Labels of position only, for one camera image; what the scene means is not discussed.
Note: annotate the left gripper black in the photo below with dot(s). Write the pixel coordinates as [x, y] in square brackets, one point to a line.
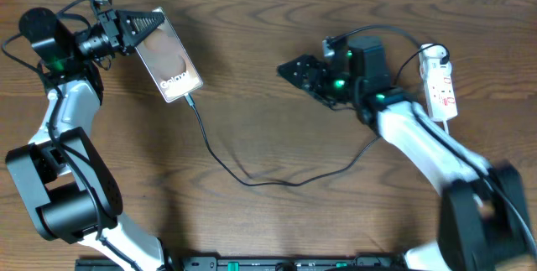
[111, 23]

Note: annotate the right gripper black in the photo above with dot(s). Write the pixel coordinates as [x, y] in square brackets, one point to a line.
[307, 62]

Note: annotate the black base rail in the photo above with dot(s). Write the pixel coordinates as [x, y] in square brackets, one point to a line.
[367, 262]

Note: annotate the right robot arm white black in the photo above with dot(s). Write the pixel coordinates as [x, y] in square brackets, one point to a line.
[484, 218]

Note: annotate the white power strip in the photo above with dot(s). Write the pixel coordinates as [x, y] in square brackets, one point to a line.
[435, 72]

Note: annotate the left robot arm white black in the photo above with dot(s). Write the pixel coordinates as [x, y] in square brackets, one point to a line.
[67, 190]

